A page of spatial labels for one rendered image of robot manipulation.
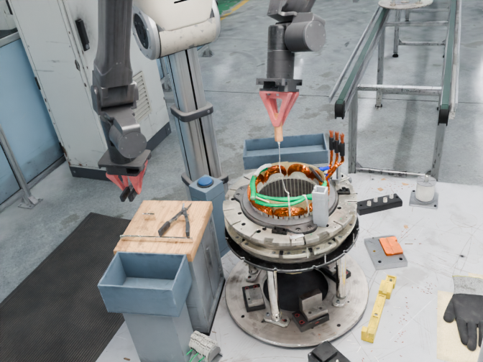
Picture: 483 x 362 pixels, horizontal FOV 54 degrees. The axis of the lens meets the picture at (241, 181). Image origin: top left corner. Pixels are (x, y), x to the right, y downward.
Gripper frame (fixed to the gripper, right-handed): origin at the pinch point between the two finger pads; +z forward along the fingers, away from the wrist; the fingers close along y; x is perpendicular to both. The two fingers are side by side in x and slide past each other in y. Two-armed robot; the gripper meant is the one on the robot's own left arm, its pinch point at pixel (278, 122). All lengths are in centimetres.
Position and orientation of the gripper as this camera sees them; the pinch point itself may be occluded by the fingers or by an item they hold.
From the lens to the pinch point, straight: 101.8
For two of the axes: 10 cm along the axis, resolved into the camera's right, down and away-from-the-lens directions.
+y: 4.7, -1.7, 8.6
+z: -0.2, 9.8, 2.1
